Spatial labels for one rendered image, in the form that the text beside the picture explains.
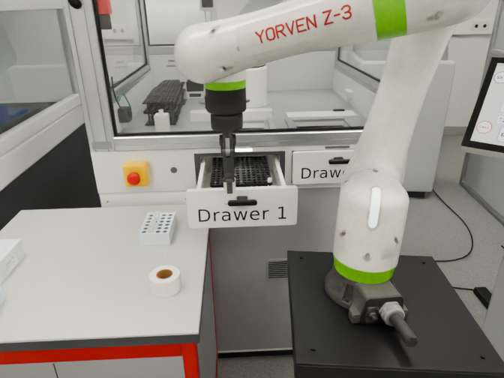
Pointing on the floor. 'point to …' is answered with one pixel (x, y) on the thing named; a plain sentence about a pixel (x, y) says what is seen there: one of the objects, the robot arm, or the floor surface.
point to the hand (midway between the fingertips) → (229, 191)
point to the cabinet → (255, 268)
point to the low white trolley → (106, 298)
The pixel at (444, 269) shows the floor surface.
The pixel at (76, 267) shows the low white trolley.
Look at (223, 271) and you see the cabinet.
